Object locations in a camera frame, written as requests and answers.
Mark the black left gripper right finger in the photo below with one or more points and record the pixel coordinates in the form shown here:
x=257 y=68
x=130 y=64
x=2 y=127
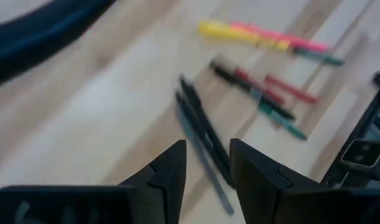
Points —
x=261 y=196

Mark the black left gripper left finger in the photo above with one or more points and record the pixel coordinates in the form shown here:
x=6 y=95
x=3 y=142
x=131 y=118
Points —
x=161 y=189

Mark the green crayon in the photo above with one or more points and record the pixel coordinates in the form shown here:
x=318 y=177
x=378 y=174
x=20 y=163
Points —
x=320 y=57
x=283 y=121

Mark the short red crayon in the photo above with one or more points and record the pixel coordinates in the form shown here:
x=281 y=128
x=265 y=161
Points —
x=261 y=88

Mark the black crayon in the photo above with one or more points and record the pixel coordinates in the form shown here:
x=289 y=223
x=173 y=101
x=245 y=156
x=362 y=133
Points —
x=227 y=73

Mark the yellow highlighter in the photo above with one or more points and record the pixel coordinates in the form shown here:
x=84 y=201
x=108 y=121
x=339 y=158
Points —
x=227 y=32

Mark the slim pink marker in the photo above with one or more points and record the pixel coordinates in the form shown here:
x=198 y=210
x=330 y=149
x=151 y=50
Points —
x=301 y=42

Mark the small silver-edged camera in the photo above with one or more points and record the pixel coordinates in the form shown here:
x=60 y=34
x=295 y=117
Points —
x=362 y=154

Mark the long red crayon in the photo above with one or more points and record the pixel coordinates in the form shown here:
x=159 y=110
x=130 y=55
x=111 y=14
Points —
x=292 y=90

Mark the black pen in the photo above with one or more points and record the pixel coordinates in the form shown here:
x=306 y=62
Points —
x=204 y=124

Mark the black pens pair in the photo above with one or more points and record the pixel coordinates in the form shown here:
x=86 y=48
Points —
x=213 y=174

